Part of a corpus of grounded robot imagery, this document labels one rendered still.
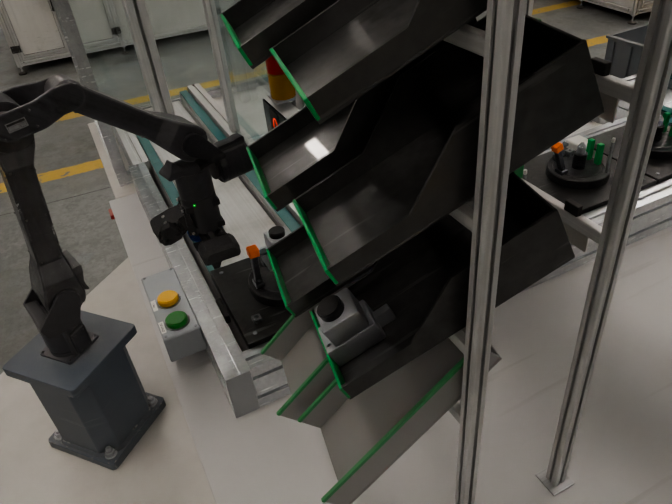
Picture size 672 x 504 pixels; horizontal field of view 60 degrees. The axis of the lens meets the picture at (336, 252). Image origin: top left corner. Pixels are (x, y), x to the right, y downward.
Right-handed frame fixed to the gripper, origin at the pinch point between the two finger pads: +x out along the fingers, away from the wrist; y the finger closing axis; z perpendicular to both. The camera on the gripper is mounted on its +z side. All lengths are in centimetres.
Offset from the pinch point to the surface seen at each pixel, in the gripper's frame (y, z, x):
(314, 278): 29.5, -7.5, -11.2
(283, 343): 20.6, -4.0, 6.9
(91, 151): -318, 14, 109
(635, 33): -91, -213, 27
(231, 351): 11.0, 2.9, 13.6
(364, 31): 40, -11, -45
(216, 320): 1.9, 2.8, 13.6
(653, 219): 17, -94, 19
